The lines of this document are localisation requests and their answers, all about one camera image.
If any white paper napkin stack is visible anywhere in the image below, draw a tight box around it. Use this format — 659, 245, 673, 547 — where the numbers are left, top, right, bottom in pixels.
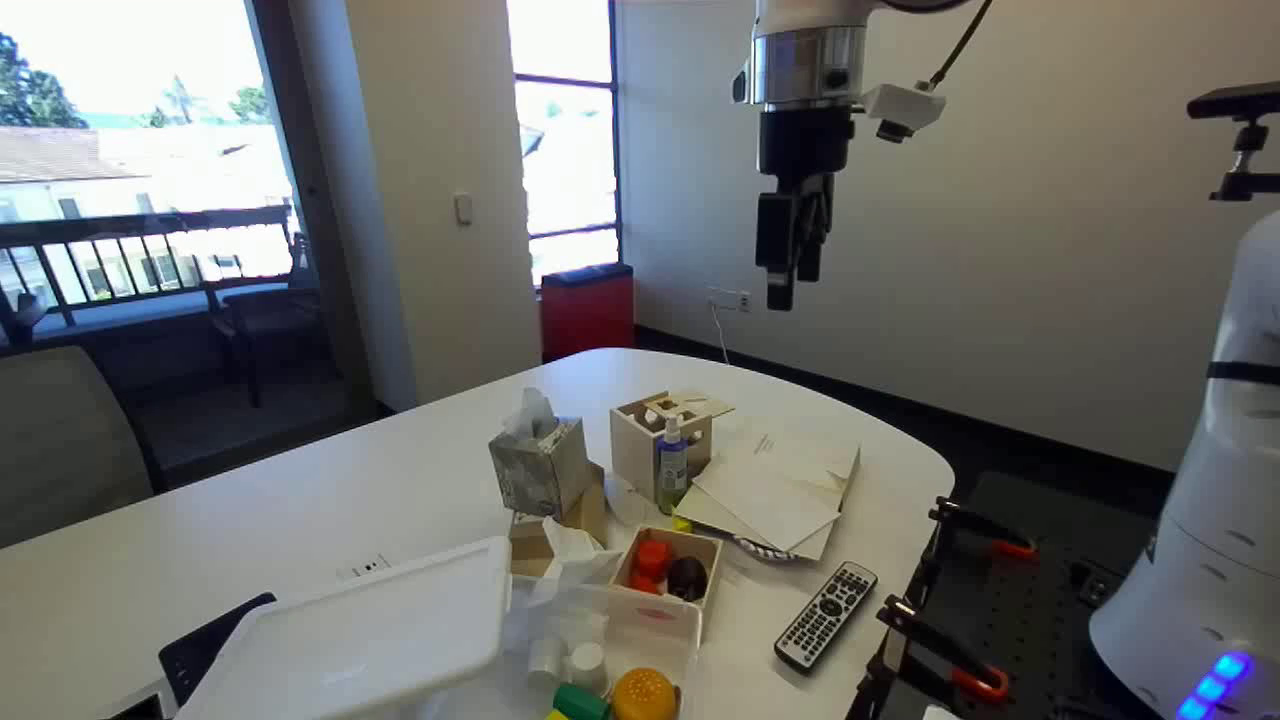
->
673, 421, 864, 562

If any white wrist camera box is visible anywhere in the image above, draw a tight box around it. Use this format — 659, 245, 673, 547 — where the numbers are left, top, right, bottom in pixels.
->
861, 81, 952, 148

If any brown wooden block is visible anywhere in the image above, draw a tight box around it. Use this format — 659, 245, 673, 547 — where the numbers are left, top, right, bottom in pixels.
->
556, 461, 614, 547

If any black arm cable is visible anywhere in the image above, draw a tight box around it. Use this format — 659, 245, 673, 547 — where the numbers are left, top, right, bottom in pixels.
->
925, 0, 998, 90

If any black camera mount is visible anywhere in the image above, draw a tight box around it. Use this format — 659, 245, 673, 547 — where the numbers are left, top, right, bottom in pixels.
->
1182, 81, 1280, 208

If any white plastic bin lid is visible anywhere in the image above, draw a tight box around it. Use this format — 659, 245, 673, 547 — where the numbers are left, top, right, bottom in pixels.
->
171, 533, 520, 720

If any green bottle cap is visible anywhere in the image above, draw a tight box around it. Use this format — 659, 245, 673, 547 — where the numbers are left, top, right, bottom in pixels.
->
546, 678, 614, 720

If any black ball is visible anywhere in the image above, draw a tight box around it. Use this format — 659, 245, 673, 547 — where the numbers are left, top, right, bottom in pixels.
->
664, 550, 711, 602

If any dark balcony railing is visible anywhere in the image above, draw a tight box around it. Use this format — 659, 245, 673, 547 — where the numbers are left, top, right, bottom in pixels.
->
0, 198, 298, 327

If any black and white remote control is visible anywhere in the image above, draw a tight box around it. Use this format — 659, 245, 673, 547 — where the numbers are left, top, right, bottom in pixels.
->
773, 555, 885, 675

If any dark balcony chair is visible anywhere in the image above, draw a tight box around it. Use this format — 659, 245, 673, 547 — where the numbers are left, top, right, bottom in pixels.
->
195, 267, 326, 413

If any clear bottle with blue label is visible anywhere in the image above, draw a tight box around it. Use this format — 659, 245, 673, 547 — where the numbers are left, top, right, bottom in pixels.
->
653, 429, 700, 516

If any white plastic cup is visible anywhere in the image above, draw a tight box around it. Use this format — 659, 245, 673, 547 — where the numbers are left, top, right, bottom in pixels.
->
565, 641, 610, 692

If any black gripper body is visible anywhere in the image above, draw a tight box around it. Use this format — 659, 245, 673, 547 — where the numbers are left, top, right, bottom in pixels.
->
754, 102, 861, 198

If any black clamp with orange tips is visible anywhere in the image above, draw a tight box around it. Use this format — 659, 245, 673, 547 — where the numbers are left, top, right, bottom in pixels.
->
873, 590, 1015, 709
925, 490, 1045, 562

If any dark window frame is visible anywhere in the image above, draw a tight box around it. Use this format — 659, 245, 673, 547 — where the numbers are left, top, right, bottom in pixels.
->
505, 0, 628, 293

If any small wooden tray box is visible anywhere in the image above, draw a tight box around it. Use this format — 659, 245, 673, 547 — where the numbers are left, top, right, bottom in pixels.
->
609, 524, 729, 641

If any small brown cardboard box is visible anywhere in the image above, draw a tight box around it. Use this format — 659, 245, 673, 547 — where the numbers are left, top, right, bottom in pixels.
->
505, 510, 561, 578

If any red bin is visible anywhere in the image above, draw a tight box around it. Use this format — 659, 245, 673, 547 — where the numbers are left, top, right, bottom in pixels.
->
534, 261, 639, 363

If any black perforated breadboard table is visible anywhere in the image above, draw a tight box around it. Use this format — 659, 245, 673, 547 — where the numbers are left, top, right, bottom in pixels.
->
845, 463, 1180, 720

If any wooden box with holes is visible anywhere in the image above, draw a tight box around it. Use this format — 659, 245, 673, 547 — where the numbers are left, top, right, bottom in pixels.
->
609, 389, 739, 507

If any clear plastic bin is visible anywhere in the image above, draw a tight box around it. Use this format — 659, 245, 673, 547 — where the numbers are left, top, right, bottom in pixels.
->
499, 578, 703, 720

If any yellow perforated jar lid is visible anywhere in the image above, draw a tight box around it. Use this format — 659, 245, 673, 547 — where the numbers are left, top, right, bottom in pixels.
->
609, 663, 685, 720

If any grey office chair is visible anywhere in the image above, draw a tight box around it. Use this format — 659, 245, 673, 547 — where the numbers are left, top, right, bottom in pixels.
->
0, 340, 160, 550

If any grey marbled tissue box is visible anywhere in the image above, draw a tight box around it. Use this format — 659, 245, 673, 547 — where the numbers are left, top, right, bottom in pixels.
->
482, 384, 591, 524

